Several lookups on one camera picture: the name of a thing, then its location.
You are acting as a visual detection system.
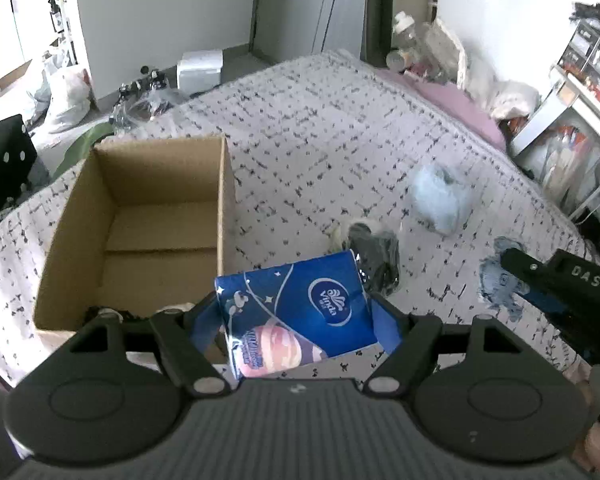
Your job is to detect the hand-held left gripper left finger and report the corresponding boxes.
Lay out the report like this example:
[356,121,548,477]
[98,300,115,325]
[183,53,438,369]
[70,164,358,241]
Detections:
[60,294,233,400]

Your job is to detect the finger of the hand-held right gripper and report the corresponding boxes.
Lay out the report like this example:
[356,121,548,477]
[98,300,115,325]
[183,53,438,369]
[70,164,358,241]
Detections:
[500,248,573,317]

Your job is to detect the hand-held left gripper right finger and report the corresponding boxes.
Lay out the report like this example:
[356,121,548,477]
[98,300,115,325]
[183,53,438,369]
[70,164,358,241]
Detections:
[362,294,528,396]

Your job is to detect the blue tissue packet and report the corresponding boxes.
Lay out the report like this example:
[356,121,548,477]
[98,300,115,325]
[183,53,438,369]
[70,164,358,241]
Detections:
[215,249,377,380]

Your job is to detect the brown cardboard box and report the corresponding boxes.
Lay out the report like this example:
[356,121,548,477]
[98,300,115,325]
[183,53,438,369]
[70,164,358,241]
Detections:
[32,134,239,334]

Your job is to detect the grey-blue small cloth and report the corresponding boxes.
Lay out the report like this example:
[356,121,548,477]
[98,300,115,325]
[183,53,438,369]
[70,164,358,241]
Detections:
[480,236,531,322]

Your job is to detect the black bagged socks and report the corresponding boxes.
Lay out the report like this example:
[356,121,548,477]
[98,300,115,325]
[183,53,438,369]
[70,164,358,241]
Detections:
[331,219,403,298]

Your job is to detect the light blue bagged cloth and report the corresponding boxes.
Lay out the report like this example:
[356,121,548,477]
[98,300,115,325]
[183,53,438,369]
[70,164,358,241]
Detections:
[410,164,476,237]

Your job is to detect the white storage shelf unit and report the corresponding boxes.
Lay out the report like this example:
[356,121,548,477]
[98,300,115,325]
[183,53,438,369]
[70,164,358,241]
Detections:
[510,2,600,221]

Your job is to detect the pink pillow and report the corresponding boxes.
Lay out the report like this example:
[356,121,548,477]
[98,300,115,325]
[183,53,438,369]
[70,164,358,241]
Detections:
[377,67,510,153]

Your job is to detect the white crumpled cloth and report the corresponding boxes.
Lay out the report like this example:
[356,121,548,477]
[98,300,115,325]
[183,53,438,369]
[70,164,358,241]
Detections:
[467,55,541,121]

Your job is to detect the green cloth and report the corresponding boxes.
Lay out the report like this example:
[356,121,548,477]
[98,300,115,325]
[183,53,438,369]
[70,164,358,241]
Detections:
[52,121,117,178]

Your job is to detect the white square box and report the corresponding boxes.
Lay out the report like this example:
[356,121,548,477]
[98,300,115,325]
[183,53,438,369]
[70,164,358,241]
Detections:
[176,49,225,92]

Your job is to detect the clear plastic jar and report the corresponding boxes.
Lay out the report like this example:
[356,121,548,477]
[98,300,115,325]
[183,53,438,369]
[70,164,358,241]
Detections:
[391,11,423,56]

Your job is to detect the black white-dotted cushion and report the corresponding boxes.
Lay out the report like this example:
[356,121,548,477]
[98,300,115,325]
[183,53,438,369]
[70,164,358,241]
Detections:
[0,114,38,221]

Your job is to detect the white plastic bag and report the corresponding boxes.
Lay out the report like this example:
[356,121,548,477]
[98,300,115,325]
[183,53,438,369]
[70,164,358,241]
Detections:
[27,50,92,135]

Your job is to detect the white cabinet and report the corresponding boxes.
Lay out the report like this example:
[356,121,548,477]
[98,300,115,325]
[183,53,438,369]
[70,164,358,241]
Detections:
[0,0,88,106]

